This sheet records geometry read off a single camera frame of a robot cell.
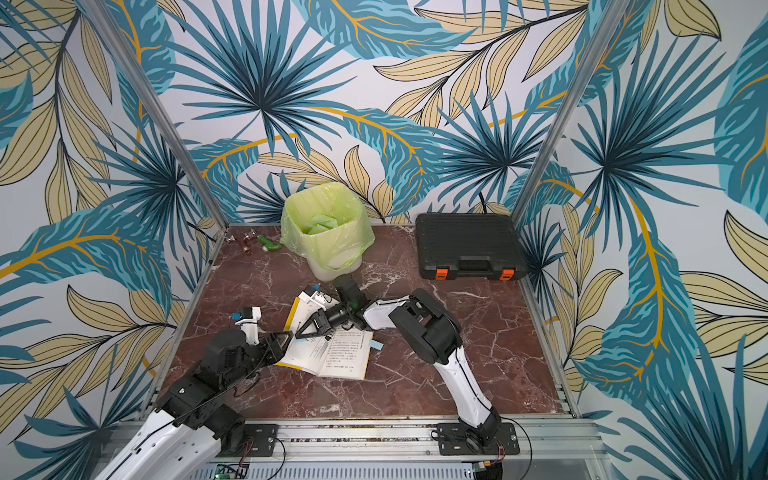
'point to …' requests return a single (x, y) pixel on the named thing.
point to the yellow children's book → (345, 354)
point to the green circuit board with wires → (232, 471)
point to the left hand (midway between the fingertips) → (289, 340)
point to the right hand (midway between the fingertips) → (299, 336)
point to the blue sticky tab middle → (376, 344)
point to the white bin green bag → (326, 225)
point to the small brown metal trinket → (247, 250)
